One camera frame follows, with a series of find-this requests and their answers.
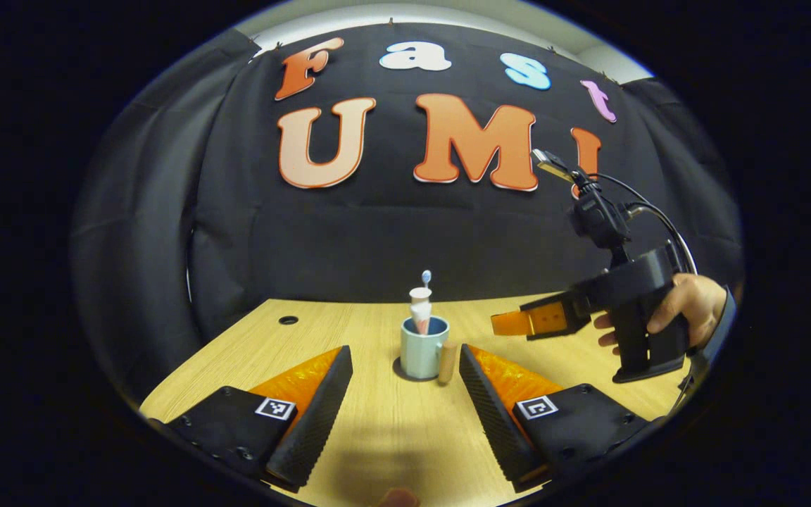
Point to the white toothbrush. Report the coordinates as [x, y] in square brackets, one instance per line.
[426, 276]

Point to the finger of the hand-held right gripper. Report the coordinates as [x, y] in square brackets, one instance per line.
[546, 320]

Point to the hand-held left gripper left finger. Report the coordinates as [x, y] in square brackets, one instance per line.
[317, 422]

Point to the dark brown round coaster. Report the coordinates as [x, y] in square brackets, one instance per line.
[398, 370]

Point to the wooden desktop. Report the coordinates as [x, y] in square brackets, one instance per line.
[391, 436]

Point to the white toothpaste tube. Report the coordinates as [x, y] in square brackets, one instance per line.
[421, 306]

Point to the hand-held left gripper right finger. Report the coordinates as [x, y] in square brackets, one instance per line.
[493, 422]

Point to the black backdrop cloth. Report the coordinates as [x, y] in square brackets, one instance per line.
[377, 239]

